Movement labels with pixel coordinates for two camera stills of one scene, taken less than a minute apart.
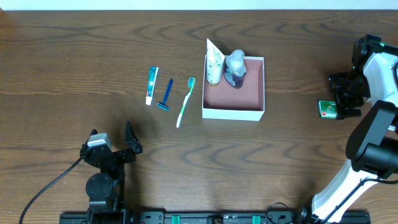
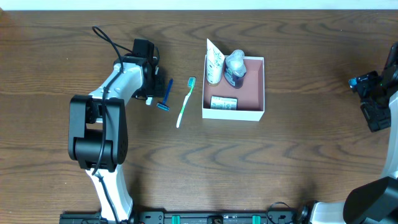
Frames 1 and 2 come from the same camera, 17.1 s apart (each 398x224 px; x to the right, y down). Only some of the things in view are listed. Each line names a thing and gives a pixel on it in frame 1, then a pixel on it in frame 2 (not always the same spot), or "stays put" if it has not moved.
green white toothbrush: (191, 83) stays put
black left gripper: (115, 154) to (158, 84)
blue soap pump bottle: (235, 68) stays put
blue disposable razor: (163, 106) stays put
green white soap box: (328, 109) to (223, 102)
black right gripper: (343, 100) to (374, 115)
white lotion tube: (214, 63) stays put
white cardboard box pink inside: (220, 101) stays put
